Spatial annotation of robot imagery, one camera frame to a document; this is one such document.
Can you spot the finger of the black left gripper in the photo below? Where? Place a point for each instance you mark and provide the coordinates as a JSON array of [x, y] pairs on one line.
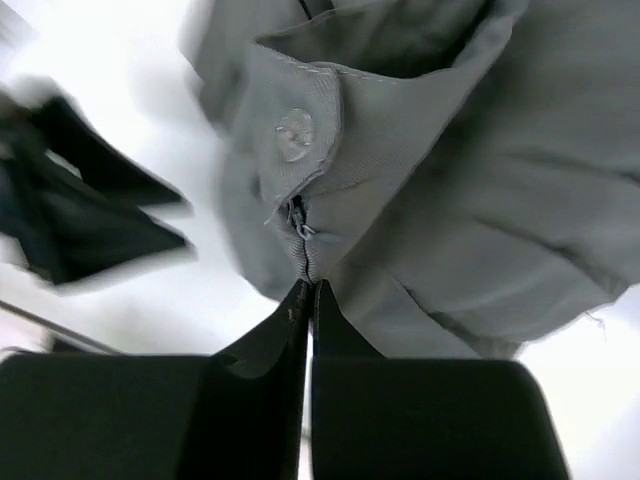
[[68, 232], [101, 166]]

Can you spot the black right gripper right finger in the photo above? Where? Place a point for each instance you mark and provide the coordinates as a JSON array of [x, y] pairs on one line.
[[379, 418]]

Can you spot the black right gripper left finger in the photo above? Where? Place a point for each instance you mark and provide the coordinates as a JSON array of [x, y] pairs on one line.
[[232, 415]]

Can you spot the grey pleated skirt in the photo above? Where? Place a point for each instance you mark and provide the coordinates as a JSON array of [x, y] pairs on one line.
[[465, 174]]

